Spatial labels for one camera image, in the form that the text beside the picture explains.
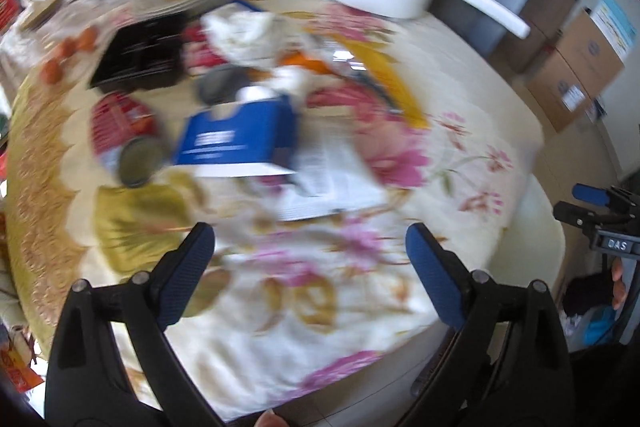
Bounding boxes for yellow snack wrapper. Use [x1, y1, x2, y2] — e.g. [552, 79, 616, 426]
[349, 39, 432, 128]

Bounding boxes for blue cardboard box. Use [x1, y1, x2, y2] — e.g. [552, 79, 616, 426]
[172, 99, 299, 178]

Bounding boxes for black plastic tray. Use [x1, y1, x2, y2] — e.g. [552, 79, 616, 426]
[89, 12, 189, 90]

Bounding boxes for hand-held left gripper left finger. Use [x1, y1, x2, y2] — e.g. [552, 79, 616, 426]
[44, 222, 226, 427]

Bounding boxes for large cardboard box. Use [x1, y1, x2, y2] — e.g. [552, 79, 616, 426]
[525, 6, 627, 134]

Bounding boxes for red drink can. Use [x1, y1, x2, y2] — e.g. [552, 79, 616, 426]
[90, 91, 174, 188]

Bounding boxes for person's right hand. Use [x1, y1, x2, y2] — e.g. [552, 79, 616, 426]
[610, 257, 627, 311]

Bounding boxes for crumpled white tissue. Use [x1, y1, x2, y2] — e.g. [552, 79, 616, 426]
[202, 4, 286, 68]

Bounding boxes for orange peel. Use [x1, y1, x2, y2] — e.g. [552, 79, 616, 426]
[279, 50, 327, 76]

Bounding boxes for dark grey round object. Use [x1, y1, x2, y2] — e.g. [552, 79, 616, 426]
[195, 65, 251, 106]

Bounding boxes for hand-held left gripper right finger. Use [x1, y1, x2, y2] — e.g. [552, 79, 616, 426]
[400, 222, 574, 427]

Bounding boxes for white paper leaflet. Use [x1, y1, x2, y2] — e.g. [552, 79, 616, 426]
[277, 141, 389, 223]

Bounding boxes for red packets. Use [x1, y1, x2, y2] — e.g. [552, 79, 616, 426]
[0, 0, 22, 26]

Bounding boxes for glass jar with wooden lid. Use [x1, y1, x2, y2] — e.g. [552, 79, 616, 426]
[17, 0, 69, 32]

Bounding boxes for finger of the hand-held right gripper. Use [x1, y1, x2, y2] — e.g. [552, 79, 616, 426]
[553, 201, 603, 230]
[572, 184, 612, 208]

